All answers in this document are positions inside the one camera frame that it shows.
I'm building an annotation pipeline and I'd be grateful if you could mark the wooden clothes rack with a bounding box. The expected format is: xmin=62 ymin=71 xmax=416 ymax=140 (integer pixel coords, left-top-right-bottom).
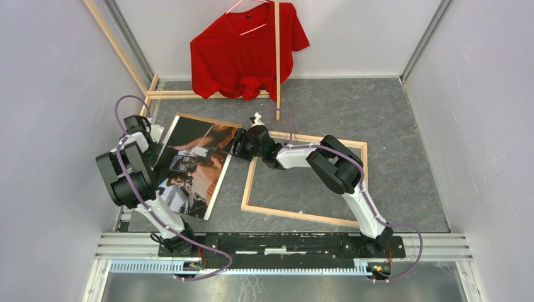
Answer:
xmin=84 ymin=0 xmax=281 ymax=121

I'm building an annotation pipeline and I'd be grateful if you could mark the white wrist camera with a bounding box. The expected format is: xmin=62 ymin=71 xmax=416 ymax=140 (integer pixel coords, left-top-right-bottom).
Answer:
xmin=150 ymin=124 xmax=164 ymax=143
xmin=249 ymin=112 xmax=264 ymax=128

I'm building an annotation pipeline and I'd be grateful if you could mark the printed photo with white border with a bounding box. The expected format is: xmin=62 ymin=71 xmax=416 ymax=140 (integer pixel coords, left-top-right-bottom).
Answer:
xmin=154 ymin=116 xmax=238 ymax=220

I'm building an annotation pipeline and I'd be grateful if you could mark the brown cardboard backing board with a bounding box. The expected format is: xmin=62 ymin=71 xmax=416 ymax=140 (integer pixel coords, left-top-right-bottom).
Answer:
xmin=176 ymin=112 xmax=242 ymax=128

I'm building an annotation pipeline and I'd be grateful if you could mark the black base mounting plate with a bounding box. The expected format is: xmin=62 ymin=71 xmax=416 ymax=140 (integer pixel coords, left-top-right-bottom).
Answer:
xmin=150 ymin=232 xmax=406 ymax=259

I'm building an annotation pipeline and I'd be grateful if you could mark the red t-shirt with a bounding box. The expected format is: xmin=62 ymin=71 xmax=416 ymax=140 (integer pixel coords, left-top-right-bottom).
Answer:
xmin=190 ymin=1 xmax=310 ymax=100

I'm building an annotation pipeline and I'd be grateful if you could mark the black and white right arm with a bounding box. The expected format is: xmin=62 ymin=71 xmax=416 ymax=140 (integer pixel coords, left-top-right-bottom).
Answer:
xmin=222 ymin=125 xmax=394 ymax=257

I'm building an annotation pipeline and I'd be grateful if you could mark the left aluminium corner post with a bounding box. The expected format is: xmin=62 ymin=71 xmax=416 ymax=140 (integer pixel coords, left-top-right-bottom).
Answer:
xmin=103 ymin=0 xmax=154 ymax=84

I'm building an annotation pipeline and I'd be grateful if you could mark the aluminium corner post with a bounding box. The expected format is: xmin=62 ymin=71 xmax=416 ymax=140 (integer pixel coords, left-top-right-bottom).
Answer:
xmin=103 ymin=0 xmax=154 ymax=84
xmin=399 ymin=0 xmax=453 ymax=86

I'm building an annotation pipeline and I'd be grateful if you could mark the light wooden picture frame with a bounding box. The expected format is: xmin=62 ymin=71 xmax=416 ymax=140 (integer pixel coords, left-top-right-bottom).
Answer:
xmin=241 ymin=130 xmax=369 ymax=229

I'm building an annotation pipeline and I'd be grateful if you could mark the right aluminium corner post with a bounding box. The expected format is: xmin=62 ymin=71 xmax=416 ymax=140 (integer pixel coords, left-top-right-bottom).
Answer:
xmin=399 ymin=0 xmax=453 ymax=86

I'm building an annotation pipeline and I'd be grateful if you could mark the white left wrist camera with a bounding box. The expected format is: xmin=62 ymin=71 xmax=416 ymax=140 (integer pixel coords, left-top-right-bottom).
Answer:
xmin=150 ymin=124 xmax=164 ymax=143

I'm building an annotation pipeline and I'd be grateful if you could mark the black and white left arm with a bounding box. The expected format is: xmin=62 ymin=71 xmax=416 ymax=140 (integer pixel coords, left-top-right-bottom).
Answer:
xmin=95 ymin=115 xmax=198 ymax=257

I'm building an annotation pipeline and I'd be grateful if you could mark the aluminium rail frame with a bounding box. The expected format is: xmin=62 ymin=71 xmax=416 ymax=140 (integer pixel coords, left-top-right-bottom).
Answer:
xmin=83 ymin=232 xmax=484 ymax=301

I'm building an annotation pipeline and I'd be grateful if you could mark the pink clothes hanger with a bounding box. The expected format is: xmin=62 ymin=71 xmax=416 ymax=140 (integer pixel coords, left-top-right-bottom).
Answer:
xmin=222 ymin=1 xmax=271 ymax=36

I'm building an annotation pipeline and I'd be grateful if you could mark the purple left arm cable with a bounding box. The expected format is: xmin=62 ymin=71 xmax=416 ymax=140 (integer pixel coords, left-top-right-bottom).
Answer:
xmin=114 ymin=94 xmax=234 ymax=282

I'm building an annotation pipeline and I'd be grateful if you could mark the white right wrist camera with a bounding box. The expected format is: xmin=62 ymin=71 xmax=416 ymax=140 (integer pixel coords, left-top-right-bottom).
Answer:
xmin=249 ymin=112 xmax=264 ymax=128

